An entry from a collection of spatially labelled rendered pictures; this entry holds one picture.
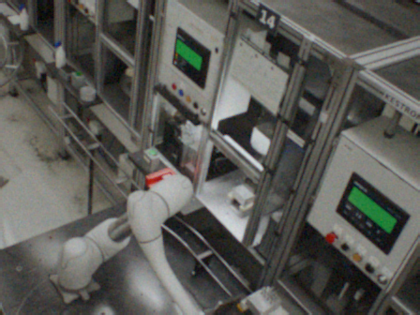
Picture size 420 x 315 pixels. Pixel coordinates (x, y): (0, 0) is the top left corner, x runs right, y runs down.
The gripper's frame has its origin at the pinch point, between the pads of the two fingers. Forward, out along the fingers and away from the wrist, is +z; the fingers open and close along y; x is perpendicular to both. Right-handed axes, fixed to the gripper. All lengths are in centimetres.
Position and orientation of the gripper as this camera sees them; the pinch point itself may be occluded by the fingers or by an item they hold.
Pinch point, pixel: (239, 298)
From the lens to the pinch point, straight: 253.9
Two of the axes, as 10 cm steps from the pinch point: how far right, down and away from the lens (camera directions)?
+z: 7.8, -2.9, 5.5
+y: 1.6, -7.6, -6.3
